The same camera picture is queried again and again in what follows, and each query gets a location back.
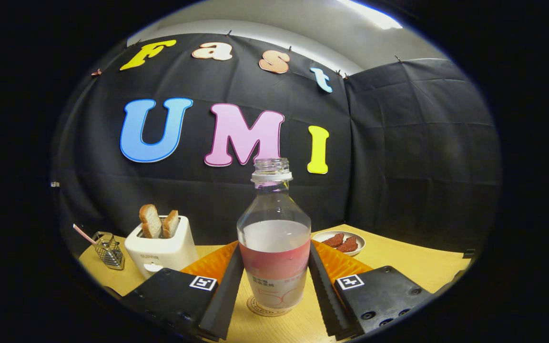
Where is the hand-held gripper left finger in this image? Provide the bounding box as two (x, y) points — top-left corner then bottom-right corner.
(121, 241), (245, 342)

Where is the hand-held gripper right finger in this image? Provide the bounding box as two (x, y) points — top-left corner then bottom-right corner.
(308, 240), (433, 341)

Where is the round cork coaster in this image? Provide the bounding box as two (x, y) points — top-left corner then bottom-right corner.
(247, 295), (294, 317)

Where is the clear plastic juice bottle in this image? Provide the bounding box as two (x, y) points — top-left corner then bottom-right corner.
(236, 158), (312, 310)

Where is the white round plate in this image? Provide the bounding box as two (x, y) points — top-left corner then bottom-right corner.
(312, 231), (366, 257)

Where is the wooden table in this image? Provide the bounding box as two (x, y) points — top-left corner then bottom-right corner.
(78, 224), (470, 343)

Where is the white toaster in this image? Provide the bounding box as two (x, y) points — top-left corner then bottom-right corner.
(124, 215), (199, 279)

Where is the toast slice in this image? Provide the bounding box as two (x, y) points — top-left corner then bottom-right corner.
(139, 204), (163, 239)
(163, 210), (180, 239)

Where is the pink striped straw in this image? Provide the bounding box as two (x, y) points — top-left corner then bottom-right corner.
(73, 224), (98, 246)

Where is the black backdrop cloth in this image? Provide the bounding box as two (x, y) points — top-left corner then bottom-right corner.
(51, 32), (501, 267)

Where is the metal wire basket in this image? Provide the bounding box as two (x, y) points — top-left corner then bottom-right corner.
(92, 232), (125, 271)

